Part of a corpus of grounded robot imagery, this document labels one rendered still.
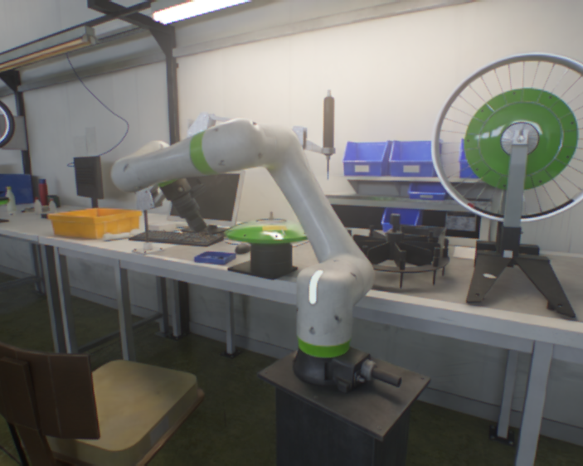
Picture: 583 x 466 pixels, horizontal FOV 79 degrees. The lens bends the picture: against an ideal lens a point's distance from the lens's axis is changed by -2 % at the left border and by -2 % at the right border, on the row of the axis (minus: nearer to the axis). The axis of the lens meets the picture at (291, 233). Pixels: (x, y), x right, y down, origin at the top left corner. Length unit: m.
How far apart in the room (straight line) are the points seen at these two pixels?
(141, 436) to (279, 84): 1.87
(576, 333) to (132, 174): 1.18
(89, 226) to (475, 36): 2.04
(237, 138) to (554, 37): 1.50
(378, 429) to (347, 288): 0.28
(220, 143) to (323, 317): 0.46
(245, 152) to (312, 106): 1.34
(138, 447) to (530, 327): 0.98
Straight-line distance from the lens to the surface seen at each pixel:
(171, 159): 1.01
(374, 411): 0.82
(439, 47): 2.02
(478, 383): 2.21
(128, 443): 1.08
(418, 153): 1.94
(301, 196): 0.97
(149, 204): 1.59
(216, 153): 0.89
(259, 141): 0.88
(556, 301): 1.13
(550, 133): 1.34
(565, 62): 1.40
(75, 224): 2.14
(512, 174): 1.27
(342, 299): 0.81
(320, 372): 0.87
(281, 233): 1.11
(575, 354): 1.13
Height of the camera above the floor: 1.28
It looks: 11 degrees down
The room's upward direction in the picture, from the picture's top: straight up
